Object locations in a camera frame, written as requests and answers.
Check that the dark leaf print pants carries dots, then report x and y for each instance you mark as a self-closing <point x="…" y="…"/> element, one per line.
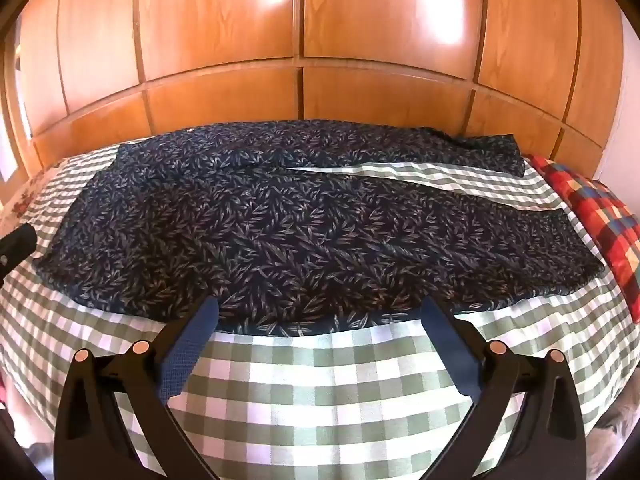
<point x="300" y="240"/>

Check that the red plaid pillow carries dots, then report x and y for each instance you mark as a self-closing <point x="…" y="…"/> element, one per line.
<point x="605" y="230"/>

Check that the wooden wardrobe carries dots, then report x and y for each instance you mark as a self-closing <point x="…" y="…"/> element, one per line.
<point x="300" y="35"/>

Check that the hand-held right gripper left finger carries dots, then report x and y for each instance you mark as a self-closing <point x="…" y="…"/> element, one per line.
<point x="187" y="347"/>

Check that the floral cloth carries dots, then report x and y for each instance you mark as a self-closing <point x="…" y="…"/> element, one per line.
<point x="25" y="200"/>

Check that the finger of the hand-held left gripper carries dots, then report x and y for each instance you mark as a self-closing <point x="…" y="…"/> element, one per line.
<point x="15" y="247"/>

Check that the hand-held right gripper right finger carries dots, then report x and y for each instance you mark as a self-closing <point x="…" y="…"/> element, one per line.
<point x="452" y="347"/>

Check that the bed with green checked sheet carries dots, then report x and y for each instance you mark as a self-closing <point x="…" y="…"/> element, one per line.
<point x="325" y="400"/>

